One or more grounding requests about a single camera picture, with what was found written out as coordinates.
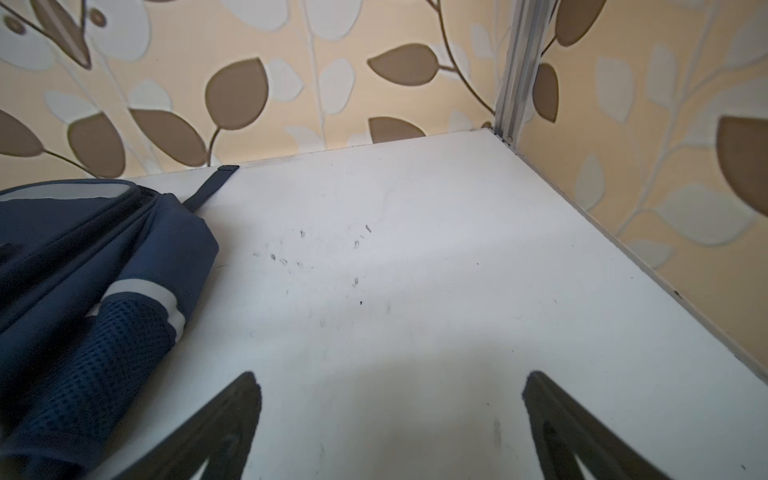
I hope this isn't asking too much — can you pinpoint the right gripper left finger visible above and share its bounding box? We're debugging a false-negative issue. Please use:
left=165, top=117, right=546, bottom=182
left=118, top=371, right=262, bottom=479

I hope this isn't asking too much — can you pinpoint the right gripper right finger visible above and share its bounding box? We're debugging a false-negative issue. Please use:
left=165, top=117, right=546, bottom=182
left=522, top=371, right=668, bottom=479

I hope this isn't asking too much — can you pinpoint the navy blue student backpack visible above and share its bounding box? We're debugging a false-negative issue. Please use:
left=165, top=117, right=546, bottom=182
left=1, top=166, right=234, bottom=479

